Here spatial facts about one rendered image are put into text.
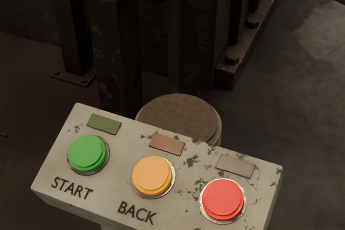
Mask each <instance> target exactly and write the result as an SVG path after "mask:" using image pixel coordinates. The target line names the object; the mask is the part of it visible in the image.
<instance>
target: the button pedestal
mask: <svg viewBox="0 0 345 230"><path fill-rule="evenodd" d="M93 113H94V114H97V115H100V116H103V117H106V118H109V119H112V120H116V121H119V122H121V125H120V127H119V129H118V132H117V134H116V135H112V134H110V133H107V132H104V131H101V130H97V129H94V128H91V127H88V126H86V125H87V123H88V121H89V119H90V117H91V115H92V114H93ZM154 133H157V134H160V135H163V136H166V137H169V138H173V139H176V140H179V141H182V142H185V146H184V148H183V151H182V153H181V155H180V156H177V155H174V154H171V153H168V152H165V151H162V150H159V149H156V148H153V147H150V146H149V143H150V141H151V139H152V137H153V135H154ZM85 135H93V136H97V137H98V138H100V139H101V140H102V141H103V143H104V144H105V146H106V150H107V155H106V159H105V161H104V163H103V164H102V165H101V166H100V167H99V168H98V169H96V170H94V171H91V172H81V171H78V170H76V169H75V168H74V167H73V166H72V165H71V164H70V162H69V159H68V151H69V148H70V146H71V144H72V143H73V142H74V141H75V140H76V139H77V138H79V137H81V136H85ZM221 154H223V155H226V156H229V157H233V158H236V159H239V160H242V161H245V162H249V163H252V164H255V168H254V171H253V174H252V176H251V179H248V178H245V177H242V176H239V175H236V174H233V173H230V172H226V171H223V170H220V169H217V168H216V166H217V164H218V161H219V159H220V156H221ZM150 156H157V157H160V158H162V159H164V160H165V161H166V162H167V163H168V164H169V165H170V168H171V171H172V181H171V184H170V186H169V187H168V188H167V189H166V190H165V191H164V192H163V193H161V194H158V195H155V196H148V195H145V194H143V193H141V192H139V191H138V190H137V188H136V187H135V185H134V183H133V180H132V172H133V169H134V167H135V165H136V164H137V163H138V162H139V161H140V160H142V159H144V158H146V157H150ZM282 175H283V167H282V166H280V165H277V164H274V163H270V162H267V161H264V160H260V159H257V158H254V157H251V156H248V155H244V154H241V153H239V152H235V151H232V150H229V149H226V148H222V147H219V146H216V145H213V144H209V143H206V142H203V141H200V140H196V139H193V138H190V137H187V136H183V135H180V134H178V133H174V132H171V131H168V130H165V129H162V128H158V127H155V126H152V125H148V124H145V123H142V122H139V121H135V120H132V119H129V118H126V117H123V116H119V115H117V114H114V113H110V112H107V111H103V110H100V109H97V108H94V107H91V106H87V105H84V104H81V103H76V104H75V105H74V107H73V109H72V111H71V113H70V115H69V116H68V118H67V120H66V122H65V124H64V126H63V128H62V129H61V131H60V133H59V135H58V137H57V139H56V141H55V143H54V144H53V146H52V148H51V150H50V152H49V154H48V156H47V157H46V159H45V161H44V163H43V165H42V167H41V169H40V171H39V172H38V174H37V176H36V178H35V179H34V181H33V183H32V185H31V190H32V191H33V192H34V193H35V194H36V195H38V196H39V197H40V198H41V199H42V200H43V201H44V202H45V203H47V204H49V205H52V206H54V207H57V208H60V209H62V210H65V211H67V212H70V213H72V214H75V215H77V216H80V217H83V218H85V219H88V220H90V221H93V222H96V223H98V224H100V225H101V229H102V230H267V228H268V225H269V222H270V219H271V216H272V212H273V209H274V206H275V203H276V200H277V197H278V194H279V191H280V187H281V183H282ZM219 179H227V180H231V181H233V182H234V183H236V184H237V185H238V186H239V187H240V189H241V190H242V193H243V200H244V202H243V208H242V210H241V212H240V213H239V215H238V216H236V217H235V218H233V219H231V220H228V221H218V220H215V219H213V218H211V217H210V216H209V215H208V214H207V213H206V212H205V210H204V208H203V205H202V194H203V191H204V189H205V188H206V187H207V186H208V185H209V184H210V183H211V182H213V181H215V180H219Z"/></svg>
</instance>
